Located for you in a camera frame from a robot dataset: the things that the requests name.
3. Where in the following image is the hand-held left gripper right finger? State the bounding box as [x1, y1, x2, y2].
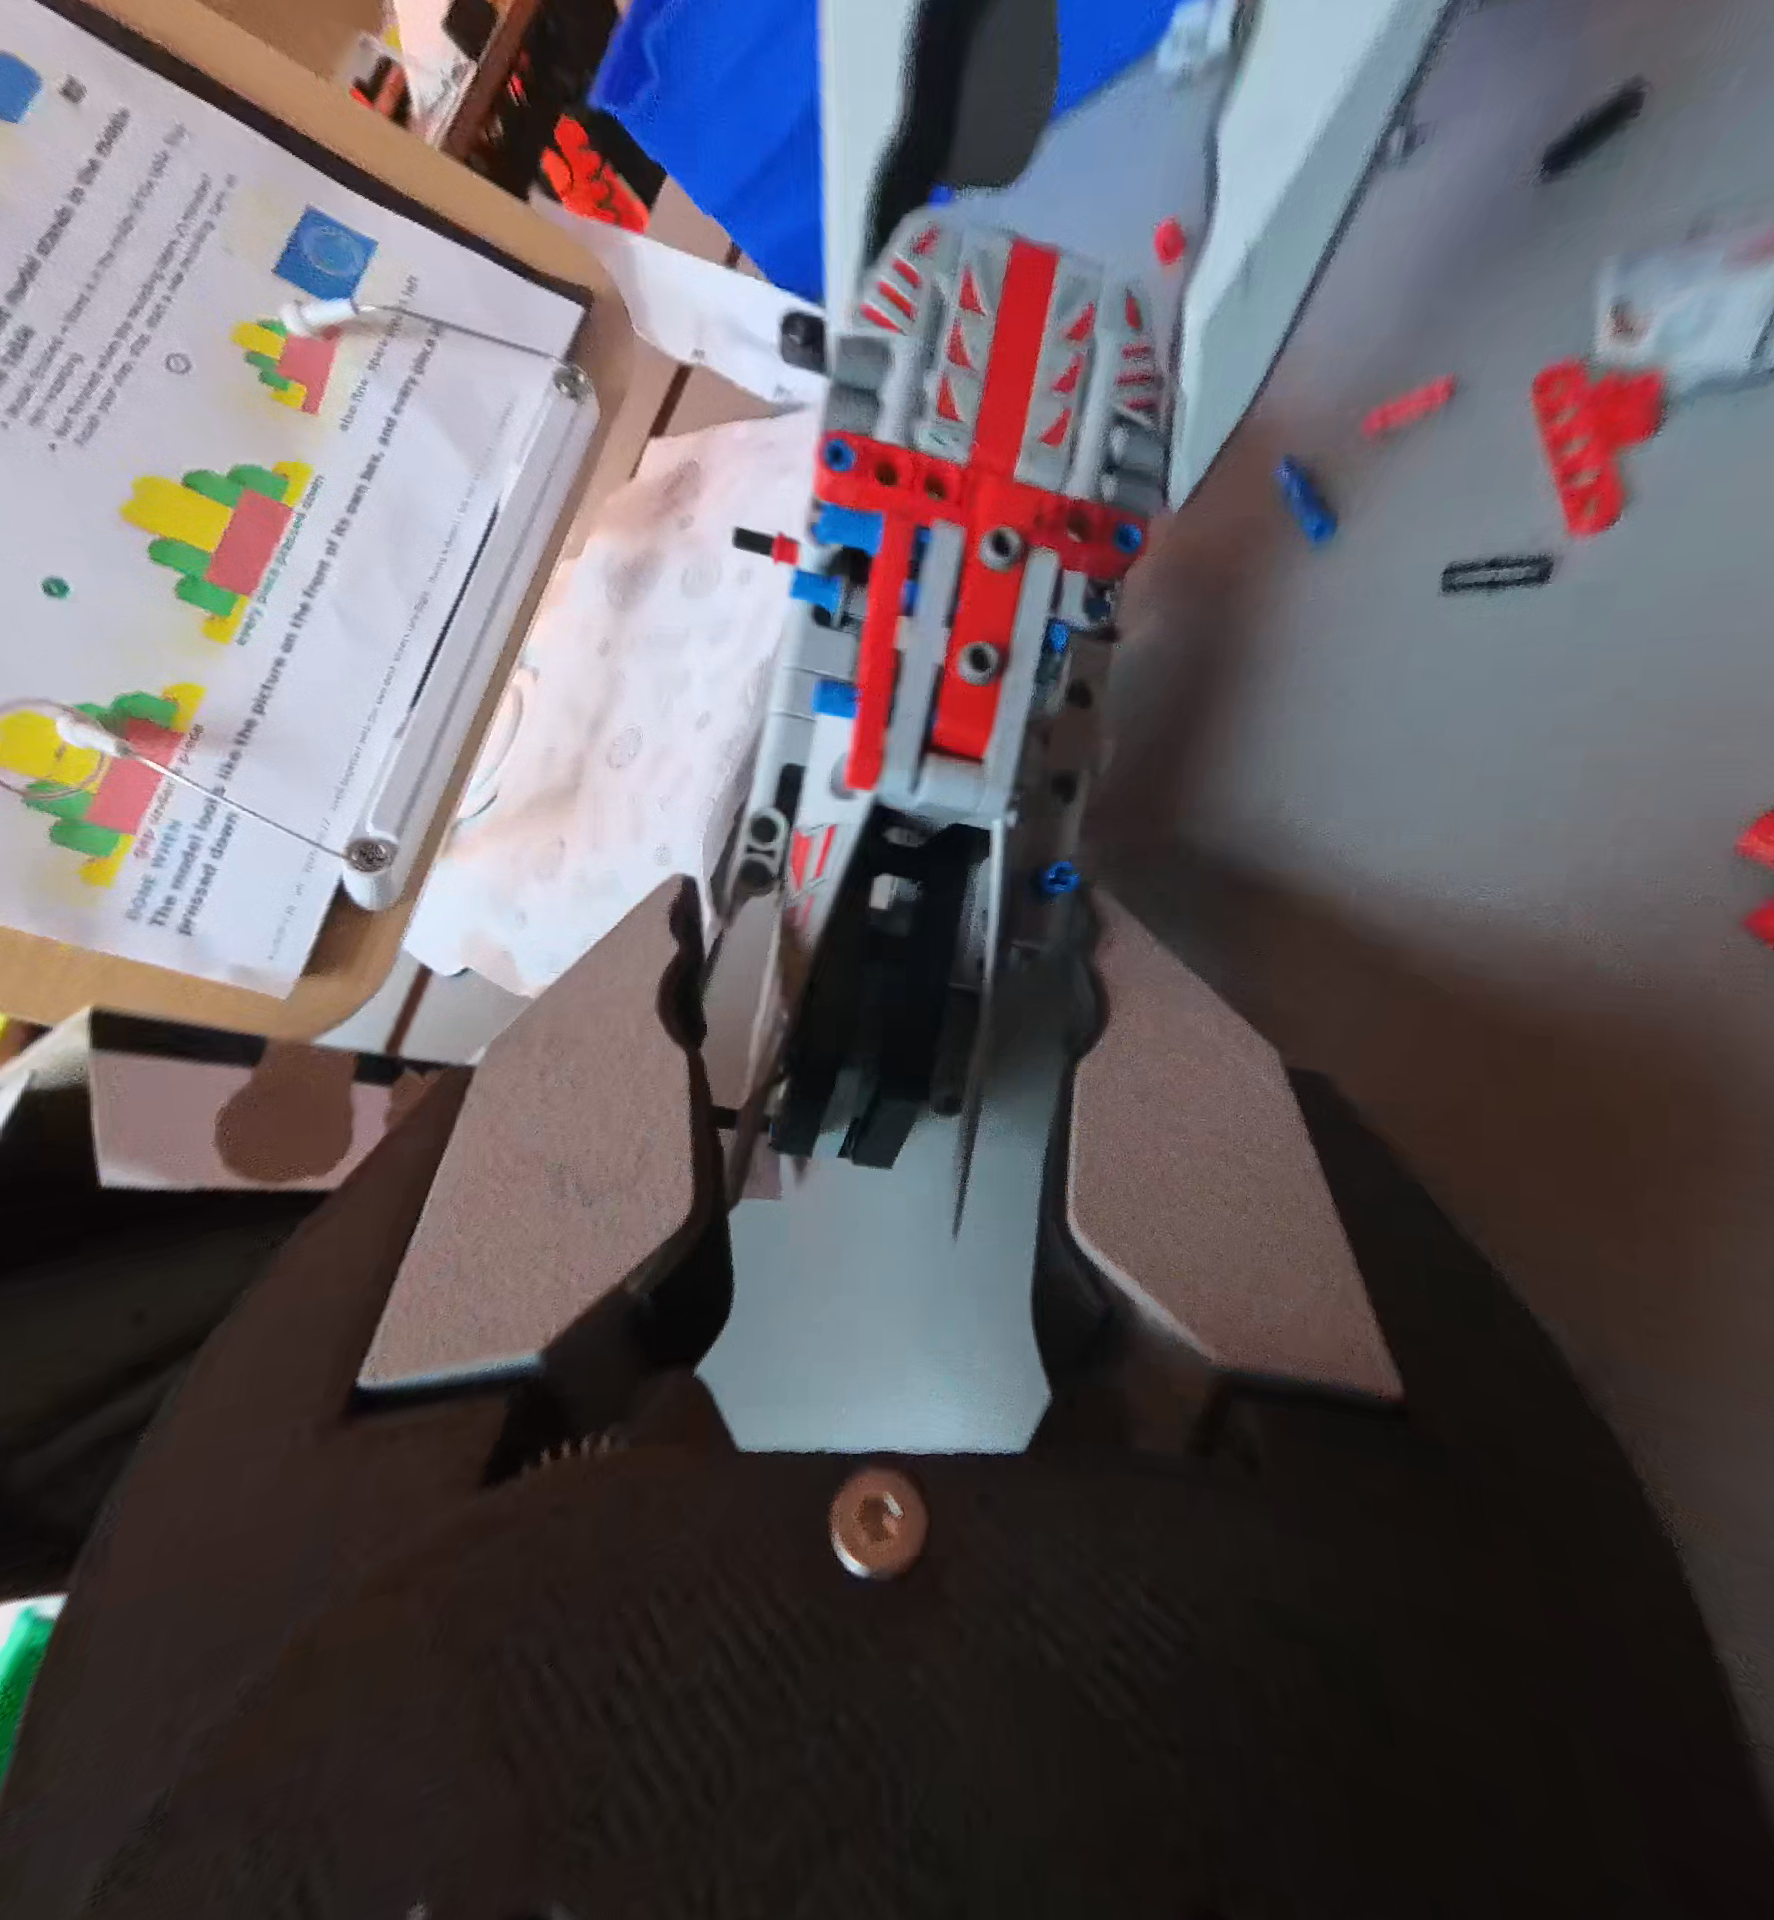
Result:
[1038, 889, 1411, 1399]

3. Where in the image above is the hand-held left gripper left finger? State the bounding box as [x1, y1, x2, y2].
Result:
[354, 878, 740, 1387]

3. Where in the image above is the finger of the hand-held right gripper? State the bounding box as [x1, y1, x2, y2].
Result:
[820, 0, 923, 399]
[1171, 0, 1446, 506]

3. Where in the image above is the grey red brick vehicle model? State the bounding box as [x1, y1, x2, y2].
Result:
[731, 199, 1194, 1245]

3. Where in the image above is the grey curved Lego panel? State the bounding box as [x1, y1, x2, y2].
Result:
[1595, 211, 1774, 399]

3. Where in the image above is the blue plastic bin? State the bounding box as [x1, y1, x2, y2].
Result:
[589, 0, 1181, 301]

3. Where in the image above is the long black brick beam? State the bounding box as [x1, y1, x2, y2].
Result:
[1538, 77, 1654, 182]

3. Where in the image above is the brown instruction board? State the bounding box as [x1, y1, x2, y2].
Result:
[0, 0, 682, 1045]

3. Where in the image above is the red T-shaped brick beam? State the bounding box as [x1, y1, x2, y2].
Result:
[1529, 358, 1670, 540]

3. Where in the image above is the printed white paper bag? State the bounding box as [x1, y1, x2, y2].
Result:
[407, 416, 827, 1000]

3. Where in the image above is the white clip bar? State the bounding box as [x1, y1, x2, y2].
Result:
[340, 358, 604, 911]

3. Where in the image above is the white instruction sheet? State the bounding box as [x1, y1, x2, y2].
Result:
[0, 0, 593, 1000]

